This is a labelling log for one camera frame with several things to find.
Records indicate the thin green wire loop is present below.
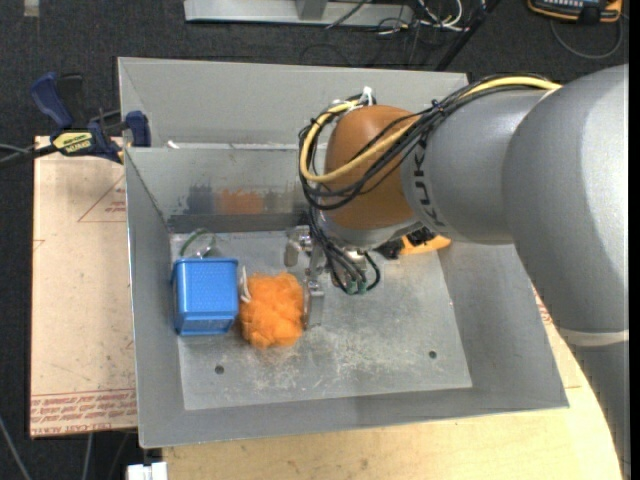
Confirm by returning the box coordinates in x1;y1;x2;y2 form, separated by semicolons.
180;229;220;260

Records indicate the grey metal bin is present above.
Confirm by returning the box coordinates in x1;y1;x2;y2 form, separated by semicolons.
117;56;570;450

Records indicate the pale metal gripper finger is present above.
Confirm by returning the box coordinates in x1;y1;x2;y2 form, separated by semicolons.
302;278;326;330
283;226;312;268

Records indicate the orange mesh bath sponge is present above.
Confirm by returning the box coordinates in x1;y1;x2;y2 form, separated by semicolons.
238;266;307;351

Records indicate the yellow and black tool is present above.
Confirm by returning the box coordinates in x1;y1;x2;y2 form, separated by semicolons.
399;230;453;258

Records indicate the blue plastic box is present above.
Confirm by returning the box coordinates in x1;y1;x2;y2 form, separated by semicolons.
170;257;241;337

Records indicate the brown cardboard board, red print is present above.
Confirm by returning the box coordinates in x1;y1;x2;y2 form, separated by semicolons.
29;135;139;439

